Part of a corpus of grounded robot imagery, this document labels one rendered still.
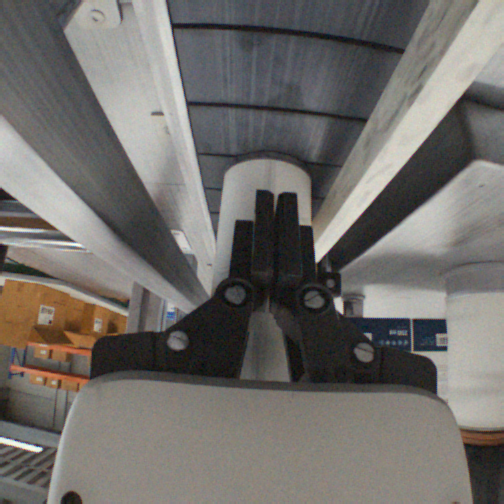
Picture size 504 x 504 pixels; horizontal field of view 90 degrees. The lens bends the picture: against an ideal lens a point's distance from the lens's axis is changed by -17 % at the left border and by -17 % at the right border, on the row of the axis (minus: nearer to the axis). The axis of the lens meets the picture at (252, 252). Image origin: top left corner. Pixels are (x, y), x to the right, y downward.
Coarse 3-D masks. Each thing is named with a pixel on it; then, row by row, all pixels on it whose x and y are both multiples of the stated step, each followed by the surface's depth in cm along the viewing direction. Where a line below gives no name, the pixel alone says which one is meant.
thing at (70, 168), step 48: (0, 0) 2; (48, 0) 2; (0, 48) 2; (48, 48) 2; (0, 96) 2; (48, 96) 3; (0, 144) 2; (48, 144) 3; (96, 144) 4; (48, 192) 3; (96, 192) 4; (144, 192) 6; (96, 240) 5; (144, 240) 6; (192, 288) 12
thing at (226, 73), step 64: (192, 0) 8; (256, 0) 8; (320, 0) 8; (384, 0) 7; (192, 64) 10; (256, 64) 10; (320, 64) 10; (384, 64) 10; (192, 128) 14; (256, 128) 14; (320, 128) 13; (320, 192) 19
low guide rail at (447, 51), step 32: (448, 0) 5; (480, 0) 4; (416, 32) 7; (448, 32) 5; (480, 32) 5; (416, 64) 7; (448, 64) 6; (480, 64) 5; (384, 96) 9; (416, 96) 7; (448, 96) 7; (384, 128) 9; (416, 128) 8; (352, 160) 12; (384, 160) 10; (352, 192) 12; (320, 224) 17; (320, 256) 21
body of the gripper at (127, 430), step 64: (128, 384) 6; (192, 384) 7; (256, 384) 7; (320, 384) 7; (384, 384) 7; (64, 448) 5; (128, 448) 5; (192, 448) 6; (256, 448) 6; (320, 448) 6; (384, 448) 6; (448, 448) 6
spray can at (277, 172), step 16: (240, 160) 16; (256, 160) 15; (272, 160) 15; (288, 160) 15; (224, 176) 17; (240, 176) 15; (256, 176) 15; (272, 176) 15; (288, 176) 15; (304, 176) 16; (224, 192) 16; (240, 192) 15; (272, 192) 15; (304, 192) 16; (224, 208) 16; (240, 208) 15; (304, 208) 15; (224, 224) 15; (304, 224) 15; (224, 240) 15; (224, 256) 14; (224, 272) 14; (272, 320) 13; (256, 336) 13; (272, 336) 13; (256, 352) 12; (272, 352) 12; (256, 368) 12; (272, 368) 12
